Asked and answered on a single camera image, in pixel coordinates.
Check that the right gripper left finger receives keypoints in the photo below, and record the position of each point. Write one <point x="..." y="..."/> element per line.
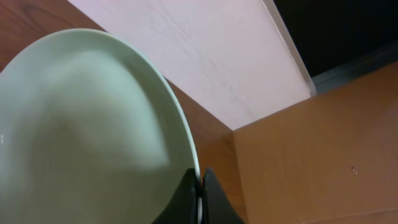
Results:
<point x="183" y="206"/>

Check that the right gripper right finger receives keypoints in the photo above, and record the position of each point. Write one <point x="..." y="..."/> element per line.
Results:
<point x="216" y="207"/>

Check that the light blue plate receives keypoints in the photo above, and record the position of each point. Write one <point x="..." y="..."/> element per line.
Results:
<point x="91" y="132"/>

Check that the white wall panel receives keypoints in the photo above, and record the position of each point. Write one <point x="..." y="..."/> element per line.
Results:
<point x="234" y="58"/>

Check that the brown wooden side board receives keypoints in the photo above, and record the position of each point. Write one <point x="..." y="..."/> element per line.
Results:
<point x="329" y="159"/>

